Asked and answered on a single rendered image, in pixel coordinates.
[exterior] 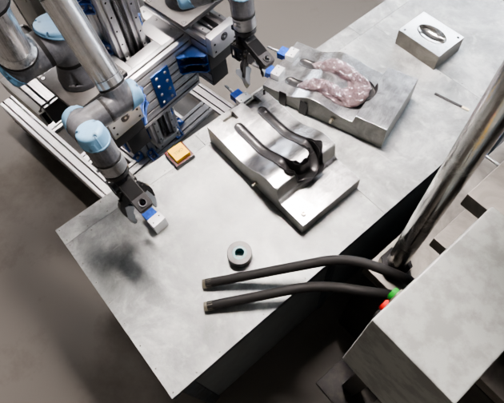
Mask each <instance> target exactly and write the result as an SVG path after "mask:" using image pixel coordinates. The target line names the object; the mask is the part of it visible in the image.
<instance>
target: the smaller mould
mask: <svg viewBox="0 0 504 403"><path fill-rule="evenodd" d="M463 39H464V37H463V36H461V35H460V34H458V33H457V32H455V31H453V30H452V29H451V28H449V27H448V26H445V25H444V24H442V23H441V22H440V21H438V20H436V19H435V18H433V17H431V16H429V15H428V14H427V13H425V12H423V13H421V14H420V15H419V16H417V17H416V18H415V19H413V20H412V21H411V22H409V23H407V24H406V25H405V26H404V27H403V28H401V29H400V30H399V31H398V35H397V38H396V41H395V44H397V45H398V46H400V47H401V48H403V49H404V50H405V51H407V52H408V53H409V54H411V55H413V56H414V57H416V58H417V59H418V60H419V61H421V62H423V63H424V64H426V65H427V66H429V67H430V68H431V69H432V70H434V69H436V68H437V67H438V66H440V65H441V64H442V63H443V62H444V61H445V60H447V59H448V58H450V57H451V56H452V55H453V54H455V53H456V52H458V50H459V48H460V46H461V44H462V41H463Z"/></svg>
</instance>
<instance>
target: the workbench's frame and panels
mask: <svg viewBox="0 0 504 403"><path fill-rule="evenodd" d="M503 137H504V132H503V133H502V135H501V137H500V138H499V139H498V140H497V141H496V143H495V144H494V146H493V147H492V149H491V150H490V152H489V153H488V154H487V155H489V154H490V153H492V152H493V151H494V149H495V148H496V146H497V145H498V143H499V142H500V141H501V140H502V139H503ZM440 167H441V166H439V167H438V168H437V169H436V170H435V171H434V172H433V173H432V174H431V175H430V176H429V177H427V178H426V179H425V180H424V181H423V182H421V183H420V184H419V185H418V186H417V187H415V188H414V189H413V190H412V191H411V192H410V193H408V194H407V195H406V196H405V197H404V198H403V199H402V200H401V201H400V202H399V203H398V204H396V205H395V206H394V207H393V208H392V209H390V210H389V211H388V212H387V213H386V214H384V215H383V216H382V217H381V218H380V219H379V220H377V221H376V222H375V223H374V224H373V225H372V226H371V227H370V228H369V229H368V230H366V231H365V232H364V233H363V234H362V235H361V236H359V237H358V238H357V239H356V240H355V241H353V242H352V243H351V244H350V245H349V246H348V247H346V248H345V249H344V250H343V251H342V252H341V253H340V254H339V255H350V256H357V257H364V258H367V259H371V258H372V257H374V256H375V255H376V254H377V253H378V252H379V251H380V250H382V249H383V248H384V247H385V246H386V245H387V244H388V243H390V242H391V241H392V240H393V239H394V238H395V237H397V236H398V235H399V234H400V233H401V232H402V231H403V230H404V229H405V227H406V225H407V223H408V221H409V220H410V218H411V216H412V215H413V213H414V211H415V210H416V208H417V206H418V204H419V202H420V201H421V200H422V198H423V196H424V194H425V192H426V191H427V189H428V188H429V186H430V183H431V182H432V181H433V179H434V177H435V175H436V174H437V172H438V170H439V169H440ZM360 269H361V268H360V267H357V266H351V265H328V266H325V267H324V268H323V269H321V270H320V271H319V272H318V273H316V274H315V275H314V276H313V277H312V278H311V279H310V280H309V281H308V282H313V281H330V282H340V283H345V282H346V281H347V280H348V279H349V278H351V277H352V276H353V275H354V274H355V273H356V272H357V271H359V270H360ZM332 293H333V292H309V293H297V294H293V295H291V296H290V297H289V298H288V299H287V300H286V301H284V302H283V303H282V304H281V305H280V306H279V307H278V308H277V309H276V310H275V311H273V312H272V313H271V314H270V315H269V316H268V317H266V318H265V319H264V320H263V321H262V322H260V323H259V324H258V325H257V326H256V327H255V328H253V329H252V330H251V331H250V332H249V333H248V334H247V335H246V336H245V337H244V338H242V339H241V340H240V341H239V342H238V343H237V344H235V345H234V346H233V347H232V348H231V349H229V350H228V351H227V352H226V353H225V354H223V355H222V356H221V357H220V358H219V359H218V360H216V362H215V363H213V364H212V365H211V366H210V367H209V368H208V369H207V370H206V371H204V372H203V373H202V374H201V375H200V376H198V377H197V378H196V379H195V380H194V381H192V382H191V383H190V384H189V385H188V386H187V387H185V388H184V390H183V391H181V392H180V393H179V394H178V395H177V396H176V397H174V398H173V399H176V398H177V397H179V396H180V395H181V394H182V393H186V394H189V395H191V396H192V397H196V398H197V399H199V400H202V401H204V402H206V403H214V402H216V400H217V399H219V398H220V396H219V395H220V394H221V393H222V392H223V391H224V390H226V389H227V388H228V387H229V386H230V385H231V384H232V383H234V382H235V381H236V380H237V379H238V378H239V377H240V376H241V375H243V374H244V372H245V371H247V370H248V369H249V368H250V367H251V366H252V365H253V364H254V363H255V362H257V361H258V360H259V359H260V358H261V357H262V356H263V355H265V354H266V353H267V352H268V351H269V350H270V349H271V348H273V347H274V346H275V345H276V344H277V343H278V342H279V341H281V340H282V339H283V338H284V337H285V336H286V335H287V334H288V333H289V332H290V331H291V330H292V329H293V328H294V327H296V326H297V325H298V324H299V323H300V322H301V321H302V320H304V319H305V318H306V317H307V316H308V315H309V314H310V313H312V312H313V311H314V310H315V309H319V308H320V307H321V306H322V305H323V304H324V302H325V300H326V299H327V298H328V297H329V296H330V295H331V294H332Z"/></svg>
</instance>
